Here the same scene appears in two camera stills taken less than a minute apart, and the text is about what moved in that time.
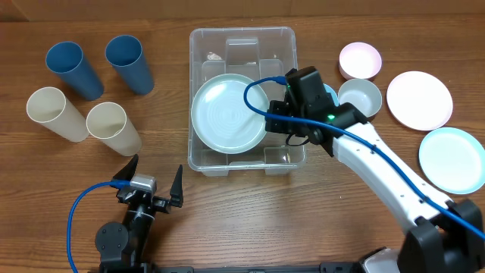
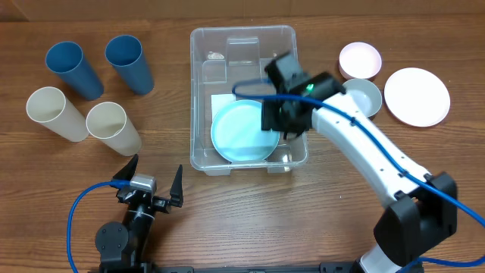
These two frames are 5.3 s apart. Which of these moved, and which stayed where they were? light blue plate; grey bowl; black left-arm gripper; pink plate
Moved: light blue plate
Stayed: pink plate; black left-arm gripper; grey bowl
